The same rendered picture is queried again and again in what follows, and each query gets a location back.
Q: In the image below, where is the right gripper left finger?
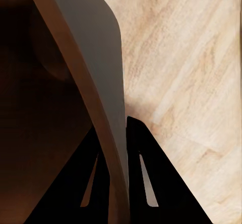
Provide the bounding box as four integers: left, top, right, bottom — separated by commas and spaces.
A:
24, 125, 110, 224

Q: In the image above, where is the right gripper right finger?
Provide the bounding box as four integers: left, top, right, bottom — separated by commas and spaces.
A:
126, 117, 212, 224

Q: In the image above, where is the trash can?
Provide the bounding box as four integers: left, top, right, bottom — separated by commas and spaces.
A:
0, 0, 131, 224

